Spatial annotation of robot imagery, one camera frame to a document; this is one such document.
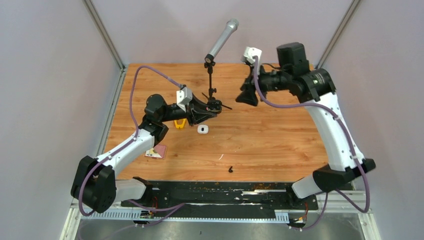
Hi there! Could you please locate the black earbud charging case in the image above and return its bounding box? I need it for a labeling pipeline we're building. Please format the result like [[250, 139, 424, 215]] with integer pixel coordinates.
[[206, 99, 223, 114]]

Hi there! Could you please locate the small pink card packet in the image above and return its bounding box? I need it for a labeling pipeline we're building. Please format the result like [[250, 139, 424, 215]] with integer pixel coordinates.
[[144, 144, 167, 159]]

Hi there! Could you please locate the white earbud charging case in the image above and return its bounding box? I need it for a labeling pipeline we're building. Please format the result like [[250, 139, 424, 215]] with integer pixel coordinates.
[[197, 124, 209, 135]]

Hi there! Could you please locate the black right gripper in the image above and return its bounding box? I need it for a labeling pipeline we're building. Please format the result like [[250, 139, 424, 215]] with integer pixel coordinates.
[[234, 63, 290, 106]]

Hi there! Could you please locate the silver microphone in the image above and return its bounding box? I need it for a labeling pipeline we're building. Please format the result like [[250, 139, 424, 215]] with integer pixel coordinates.
[[204, 18, 240, 64]]

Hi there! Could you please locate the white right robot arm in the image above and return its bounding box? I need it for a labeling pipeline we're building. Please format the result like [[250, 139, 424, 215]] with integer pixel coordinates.
[[236, 42, 376, 209]]

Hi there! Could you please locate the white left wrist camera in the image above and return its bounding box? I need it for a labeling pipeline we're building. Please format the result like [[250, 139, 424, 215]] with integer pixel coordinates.
[[176, 86, 193, 112]]

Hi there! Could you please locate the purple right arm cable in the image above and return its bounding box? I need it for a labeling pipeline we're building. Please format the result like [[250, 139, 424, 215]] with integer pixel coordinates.
[[251, 55, 371, 232]]

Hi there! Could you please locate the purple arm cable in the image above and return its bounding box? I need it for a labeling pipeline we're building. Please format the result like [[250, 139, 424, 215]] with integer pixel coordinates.
[[78, 65, 187, 229], [251, 55, 371, 232]]

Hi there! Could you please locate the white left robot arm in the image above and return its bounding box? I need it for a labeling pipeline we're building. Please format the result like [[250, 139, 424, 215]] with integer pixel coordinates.
[[71, 90, 223, 216]]

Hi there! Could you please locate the yellow triangular plastic piece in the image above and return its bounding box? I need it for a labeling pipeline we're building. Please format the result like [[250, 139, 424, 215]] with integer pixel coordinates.
[[173, 119, 187, 130]]

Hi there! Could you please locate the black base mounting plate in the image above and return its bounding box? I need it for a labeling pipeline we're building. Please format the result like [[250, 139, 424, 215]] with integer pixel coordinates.
[[135, 180, 318, 219]]

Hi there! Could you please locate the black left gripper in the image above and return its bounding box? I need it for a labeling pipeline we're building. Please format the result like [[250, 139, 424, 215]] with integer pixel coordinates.
[[160, 92, 217, 127]]

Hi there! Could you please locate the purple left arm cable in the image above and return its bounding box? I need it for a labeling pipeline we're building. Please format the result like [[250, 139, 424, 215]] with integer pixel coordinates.
[[78, 65, 187, 229]]

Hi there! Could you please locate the black tripod mic stand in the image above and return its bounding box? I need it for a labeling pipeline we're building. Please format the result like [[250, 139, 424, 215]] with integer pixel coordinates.
[[202, 61, 233, 110]]

